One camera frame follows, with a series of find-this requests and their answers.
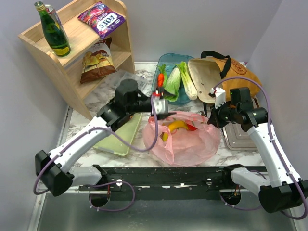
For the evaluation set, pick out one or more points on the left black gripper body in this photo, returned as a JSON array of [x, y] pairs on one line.
[[161, 115]]

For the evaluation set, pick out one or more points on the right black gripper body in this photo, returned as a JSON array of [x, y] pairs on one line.
[[223, 114]]

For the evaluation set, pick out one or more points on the red tomato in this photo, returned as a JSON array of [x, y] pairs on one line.
[[191, 128]]

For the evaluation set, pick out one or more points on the pink plastic grocery bag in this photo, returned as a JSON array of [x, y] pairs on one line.
[[184, 147]]

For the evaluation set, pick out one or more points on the napa cabbage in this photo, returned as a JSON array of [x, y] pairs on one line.
[[173, 84]]

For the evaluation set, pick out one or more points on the orange carrot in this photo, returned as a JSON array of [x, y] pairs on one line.
[[161, 76]]

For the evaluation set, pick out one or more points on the green celery stalk bunch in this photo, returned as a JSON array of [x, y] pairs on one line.
[[189, 87]]

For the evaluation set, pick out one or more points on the orange tote bag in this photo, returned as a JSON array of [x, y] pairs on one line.
[[211, 68]]

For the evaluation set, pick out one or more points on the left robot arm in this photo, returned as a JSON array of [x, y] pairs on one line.
[[54, 169]]

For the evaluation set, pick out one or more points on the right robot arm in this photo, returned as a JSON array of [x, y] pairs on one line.
[[284, 187]]

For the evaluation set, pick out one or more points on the yellow banana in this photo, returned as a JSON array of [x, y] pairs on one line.
[[173, 126]]

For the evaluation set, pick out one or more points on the silver metal tray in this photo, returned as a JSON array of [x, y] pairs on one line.
[[236, 139]]

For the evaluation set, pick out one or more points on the teal transparent plastic container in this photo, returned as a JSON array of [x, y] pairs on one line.
[[170, 60]]

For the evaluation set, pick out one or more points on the clear plastic compartment box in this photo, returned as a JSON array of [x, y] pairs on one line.
[[113, 80]]

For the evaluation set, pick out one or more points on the brown potato chips bag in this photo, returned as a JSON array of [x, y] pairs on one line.
[[97, 62]]

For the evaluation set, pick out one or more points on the wooden shelf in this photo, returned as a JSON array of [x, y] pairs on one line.
[[65, 72]]

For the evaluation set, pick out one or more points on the purple Fox's candy bag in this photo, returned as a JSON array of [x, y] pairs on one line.
[[102, 19]]

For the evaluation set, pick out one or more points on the green glass bottle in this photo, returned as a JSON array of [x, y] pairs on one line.
[[53, 33]]

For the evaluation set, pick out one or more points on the red silver soda can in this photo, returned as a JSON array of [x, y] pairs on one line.
[[52, 12]]

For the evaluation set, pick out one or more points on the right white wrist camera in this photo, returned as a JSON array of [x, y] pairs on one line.
[[220, 96]]

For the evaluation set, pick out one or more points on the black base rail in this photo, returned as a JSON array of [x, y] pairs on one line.
[[163, 183]]

